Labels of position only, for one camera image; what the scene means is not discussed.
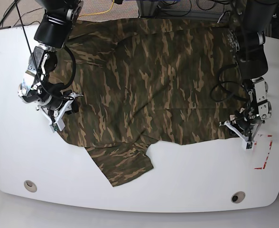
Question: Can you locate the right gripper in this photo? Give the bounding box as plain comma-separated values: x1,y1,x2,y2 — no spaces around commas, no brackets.
36,90,84,125

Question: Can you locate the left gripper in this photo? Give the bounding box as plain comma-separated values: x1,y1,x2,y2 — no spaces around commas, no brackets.
219,113,265,144

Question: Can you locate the camouflage t-shirt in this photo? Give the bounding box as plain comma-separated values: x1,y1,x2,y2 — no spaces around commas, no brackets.
58,19,245,187

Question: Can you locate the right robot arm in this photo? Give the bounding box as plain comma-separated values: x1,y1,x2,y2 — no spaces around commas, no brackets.
18,0,83,131

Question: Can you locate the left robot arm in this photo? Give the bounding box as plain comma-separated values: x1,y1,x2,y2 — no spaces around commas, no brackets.
214,0,279,150

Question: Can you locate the red tape marking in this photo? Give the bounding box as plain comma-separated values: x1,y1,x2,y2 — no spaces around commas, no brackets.
252,134,273,170

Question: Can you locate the grey metal stand base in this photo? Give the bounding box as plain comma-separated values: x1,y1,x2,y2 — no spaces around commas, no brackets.
136,0,167,19

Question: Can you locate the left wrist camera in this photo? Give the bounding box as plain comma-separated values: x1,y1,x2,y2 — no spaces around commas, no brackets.
242,141,255,151

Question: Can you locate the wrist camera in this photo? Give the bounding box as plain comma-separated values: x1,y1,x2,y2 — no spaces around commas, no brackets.
242,141,255,151
50,119,65,132

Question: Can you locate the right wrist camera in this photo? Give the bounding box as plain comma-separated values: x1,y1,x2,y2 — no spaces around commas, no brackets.
50,119,65,132

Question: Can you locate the right table cable grommet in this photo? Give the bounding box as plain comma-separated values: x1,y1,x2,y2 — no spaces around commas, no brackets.
231,191,246,204

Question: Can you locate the table cable grommet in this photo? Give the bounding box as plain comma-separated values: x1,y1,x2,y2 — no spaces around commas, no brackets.
24,180,37,193
231,191,246,204

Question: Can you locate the left table cable grommet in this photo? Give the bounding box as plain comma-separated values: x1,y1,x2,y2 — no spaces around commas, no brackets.
24,180,37,193

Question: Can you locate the yellow cable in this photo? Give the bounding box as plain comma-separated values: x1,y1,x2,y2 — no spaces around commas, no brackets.
79,0,114,18

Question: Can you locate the black floor cables left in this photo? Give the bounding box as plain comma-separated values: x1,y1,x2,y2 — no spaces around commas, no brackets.
0,0,45,31

